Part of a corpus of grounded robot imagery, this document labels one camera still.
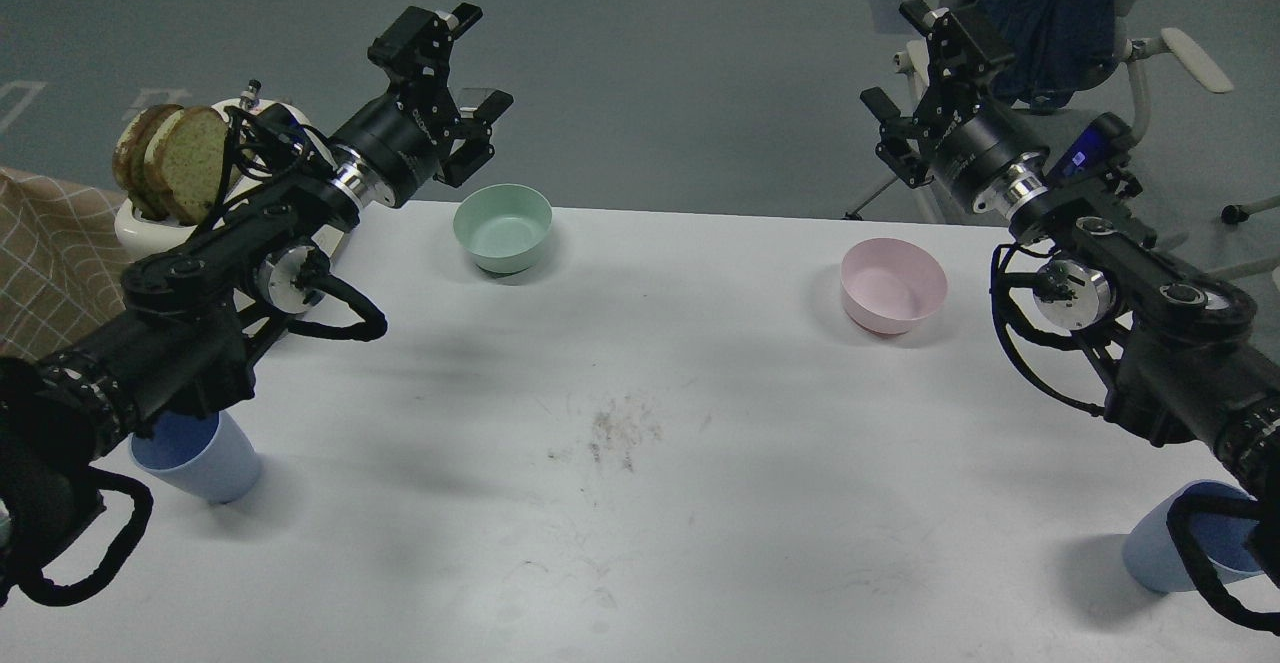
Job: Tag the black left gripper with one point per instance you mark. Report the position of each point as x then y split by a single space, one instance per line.
416 132

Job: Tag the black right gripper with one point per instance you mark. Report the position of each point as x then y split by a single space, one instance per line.
959 136

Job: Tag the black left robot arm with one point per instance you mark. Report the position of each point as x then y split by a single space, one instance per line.
198 317

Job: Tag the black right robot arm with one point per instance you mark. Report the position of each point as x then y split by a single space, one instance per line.
1084 305

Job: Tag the grey office chair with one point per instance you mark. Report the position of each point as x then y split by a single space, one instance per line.
1197 82

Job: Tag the green bowl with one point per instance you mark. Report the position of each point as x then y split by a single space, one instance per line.
504 229

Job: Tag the dark blue jacket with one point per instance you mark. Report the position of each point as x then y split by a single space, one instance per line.
1061 47

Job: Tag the pink bowl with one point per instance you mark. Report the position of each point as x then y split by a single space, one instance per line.
889 286

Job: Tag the front bread slice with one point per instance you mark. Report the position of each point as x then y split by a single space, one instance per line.
183 160

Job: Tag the bread slice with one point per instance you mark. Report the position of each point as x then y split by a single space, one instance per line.
183 160
128 160

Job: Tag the back bread slice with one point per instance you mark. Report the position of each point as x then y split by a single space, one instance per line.
128 160

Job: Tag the cream toaster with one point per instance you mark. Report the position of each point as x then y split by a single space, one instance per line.
142 237

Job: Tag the beige checkered cloth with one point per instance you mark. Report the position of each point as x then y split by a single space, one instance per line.
60 262

